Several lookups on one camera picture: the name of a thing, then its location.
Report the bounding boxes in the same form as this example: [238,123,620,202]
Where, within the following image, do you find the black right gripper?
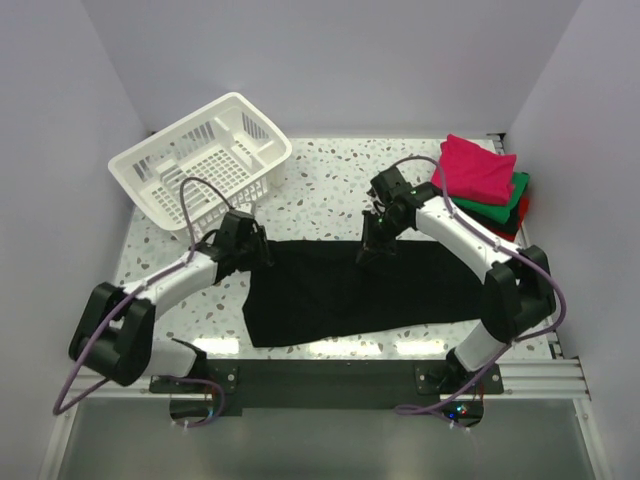
[357,210,409,267]

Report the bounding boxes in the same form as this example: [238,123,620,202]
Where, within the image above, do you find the black t shirt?
[464,209,521,238]
[243,240,482,348]

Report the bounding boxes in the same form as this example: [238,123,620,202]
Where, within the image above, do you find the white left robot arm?
[69,210,272,392]

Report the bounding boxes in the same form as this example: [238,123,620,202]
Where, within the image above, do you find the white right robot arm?
[356,167,556,393]

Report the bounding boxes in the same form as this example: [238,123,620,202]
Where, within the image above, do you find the white plastic laundry basket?
[108,92,292,244]

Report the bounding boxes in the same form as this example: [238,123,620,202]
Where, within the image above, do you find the pink folded t shirt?
[431,134,517,205]

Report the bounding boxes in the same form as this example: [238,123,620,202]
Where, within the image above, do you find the green folded t shirt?
[453,172,530,224]

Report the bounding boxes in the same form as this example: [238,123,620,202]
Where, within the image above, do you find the black folded t shirt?
[464,209,521,238]

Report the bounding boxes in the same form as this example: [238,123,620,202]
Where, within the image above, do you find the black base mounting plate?
[148,357,503,419]

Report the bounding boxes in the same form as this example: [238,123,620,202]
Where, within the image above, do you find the red folded t shirt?
[493,196,530,242]

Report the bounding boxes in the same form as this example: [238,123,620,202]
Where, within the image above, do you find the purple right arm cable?
[394,155,569,431]

